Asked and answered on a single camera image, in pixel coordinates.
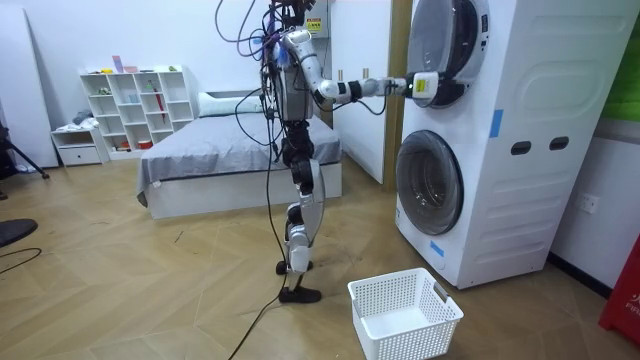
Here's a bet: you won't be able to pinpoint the wooden pillar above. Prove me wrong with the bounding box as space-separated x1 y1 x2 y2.
381 0 415 194

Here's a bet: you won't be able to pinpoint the grey bed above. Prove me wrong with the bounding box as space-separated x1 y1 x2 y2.
135 90 344 221

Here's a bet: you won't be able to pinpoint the robot legs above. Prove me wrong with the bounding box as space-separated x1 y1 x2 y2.
274 119 327 305

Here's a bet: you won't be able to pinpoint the black round stand base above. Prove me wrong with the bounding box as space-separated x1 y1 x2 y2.
0 217 39 249

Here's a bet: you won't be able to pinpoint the cable bundle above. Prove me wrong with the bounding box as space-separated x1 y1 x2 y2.
214 0 282 60

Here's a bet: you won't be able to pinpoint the white wall socket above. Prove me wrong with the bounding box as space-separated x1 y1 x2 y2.
574 191 601 216

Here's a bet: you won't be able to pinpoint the green wall panel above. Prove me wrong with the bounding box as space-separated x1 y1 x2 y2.
599 27 640 123

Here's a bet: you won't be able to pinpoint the small white bedside cabinet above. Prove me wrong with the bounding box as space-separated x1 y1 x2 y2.
50 126 109 168

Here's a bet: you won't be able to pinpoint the robot body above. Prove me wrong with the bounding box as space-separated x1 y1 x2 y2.
259 0 319 124

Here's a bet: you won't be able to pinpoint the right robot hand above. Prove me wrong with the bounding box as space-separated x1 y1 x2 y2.
404 70 442 100

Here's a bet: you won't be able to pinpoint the pile of clothes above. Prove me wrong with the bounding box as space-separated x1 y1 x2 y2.
55 109 101 133

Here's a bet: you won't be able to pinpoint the white wardrobe cabinet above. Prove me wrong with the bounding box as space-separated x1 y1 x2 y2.
330 0 393 185

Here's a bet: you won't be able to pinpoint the white pillow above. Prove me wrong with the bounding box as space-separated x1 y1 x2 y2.
197 91 265 118

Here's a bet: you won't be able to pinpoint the round washing machine door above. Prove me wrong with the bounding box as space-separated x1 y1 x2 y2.
406 0 492 110

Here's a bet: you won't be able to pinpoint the grey wall electrical box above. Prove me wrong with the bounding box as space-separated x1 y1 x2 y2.
303 0 332 40

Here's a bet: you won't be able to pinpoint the red floor sign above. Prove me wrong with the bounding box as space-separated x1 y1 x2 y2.
597 233 640 347

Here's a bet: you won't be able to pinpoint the red hanging item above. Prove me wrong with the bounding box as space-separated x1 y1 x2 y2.
152 87 167 125

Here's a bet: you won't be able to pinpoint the white washing machine tower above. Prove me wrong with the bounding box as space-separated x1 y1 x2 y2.
393 0 640 291

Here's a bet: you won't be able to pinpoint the white cube shelf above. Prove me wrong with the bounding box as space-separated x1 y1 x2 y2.
78 64 199 162

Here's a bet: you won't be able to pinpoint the white leaning board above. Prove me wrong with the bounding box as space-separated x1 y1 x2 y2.
0 3 61 170

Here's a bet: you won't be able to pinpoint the black tripod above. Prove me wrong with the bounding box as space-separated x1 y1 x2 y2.
0 118 51 182

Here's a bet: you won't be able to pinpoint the white plastic laundry basket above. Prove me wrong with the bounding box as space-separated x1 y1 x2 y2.
347 267 465 360

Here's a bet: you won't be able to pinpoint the thin black floor cable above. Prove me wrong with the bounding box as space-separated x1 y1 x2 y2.
0 246 43 276

